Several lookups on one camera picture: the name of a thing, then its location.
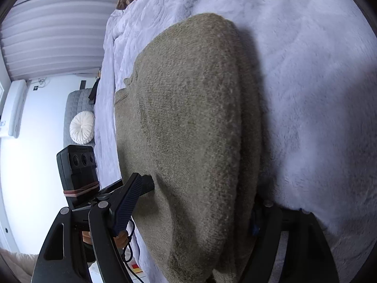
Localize white air conditioner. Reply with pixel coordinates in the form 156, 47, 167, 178
5, 79, 29, 138

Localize person's left hand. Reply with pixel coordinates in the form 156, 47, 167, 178
116, 232, 131, 250

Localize grey quilted headboard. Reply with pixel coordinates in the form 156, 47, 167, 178
63, 88, 96, 151

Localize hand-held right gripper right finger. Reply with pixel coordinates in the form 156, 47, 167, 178
238, 194, 340, 283

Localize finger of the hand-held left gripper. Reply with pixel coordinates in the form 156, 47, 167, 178
99, 175, 156, 199

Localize round white cushion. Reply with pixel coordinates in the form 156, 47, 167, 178
70, 110, 95, 146

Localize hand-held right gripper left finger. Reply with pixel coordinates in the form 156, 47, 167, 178
31, 172, 144, 283

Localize taupe knit sweater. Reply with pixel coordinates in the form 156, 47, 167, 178
113, 12, 263, 283

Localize black strap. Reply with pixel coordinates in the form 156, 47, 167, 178
88, 78, 100, 106

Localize black cable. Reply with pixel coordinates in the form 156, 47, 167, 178
121, 221, 145, 283

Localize lavender fleece blanket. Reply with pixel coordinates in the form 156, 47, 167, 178
94, 0, 377, 283

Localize grey pleated curtain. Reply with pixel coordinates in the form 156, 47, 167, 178
0, 0, 119, 81

